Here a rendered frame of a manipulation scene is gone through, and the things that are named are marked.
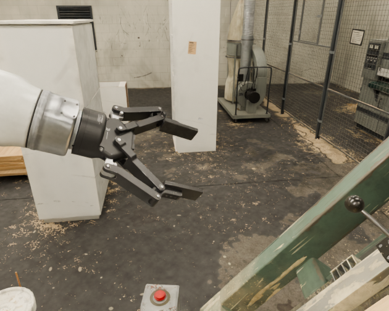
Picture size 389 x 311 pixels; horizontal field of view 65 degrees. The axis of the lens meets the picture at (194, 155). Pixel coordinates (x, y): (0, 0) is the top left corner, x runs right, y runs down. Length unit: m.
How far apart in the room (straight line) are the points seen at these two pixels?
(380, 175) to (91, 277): 2.14
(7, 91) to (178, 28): 3.60
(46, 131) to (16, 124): 0.04
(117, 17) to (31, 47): 5.88
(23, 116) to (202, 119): 3.85
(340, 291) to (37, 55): 2.42
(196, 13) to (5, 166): 2.88
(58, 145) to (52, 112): 0.05
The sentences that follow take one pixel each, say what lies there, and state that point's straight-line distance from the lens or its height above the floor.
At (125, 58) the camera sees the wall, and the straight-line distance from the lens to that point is 8.47.
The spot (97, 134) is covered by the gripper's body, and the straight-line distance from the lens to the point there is 0.48.
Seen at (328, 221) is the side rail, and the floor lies 1.26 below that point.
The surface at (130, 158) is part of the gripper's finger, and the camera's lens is 0.49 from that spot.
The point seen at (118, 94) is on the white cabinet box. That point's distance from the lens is 5.33.
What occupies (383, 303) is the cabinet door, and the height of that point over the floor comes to 1.27.
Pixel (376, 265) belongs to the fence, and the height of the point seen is 1.31.
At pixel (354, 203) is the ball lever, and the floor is 1.43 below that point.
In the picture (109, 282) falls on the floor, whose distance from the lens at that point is 2.51.
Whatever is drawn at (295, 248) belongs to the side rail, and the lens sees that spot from 0.99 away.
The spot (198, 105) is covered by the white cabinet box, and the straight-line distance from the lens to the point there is 4.18.
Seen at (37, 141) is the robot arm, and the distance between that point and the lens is 0.48.
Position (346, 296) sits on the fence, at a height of 1.24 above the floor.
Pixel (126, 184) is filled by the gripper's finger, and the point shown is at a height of 1.55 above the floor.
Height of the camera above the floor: 1.78
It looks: 25 degrees down
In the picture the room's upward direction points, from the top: straight up
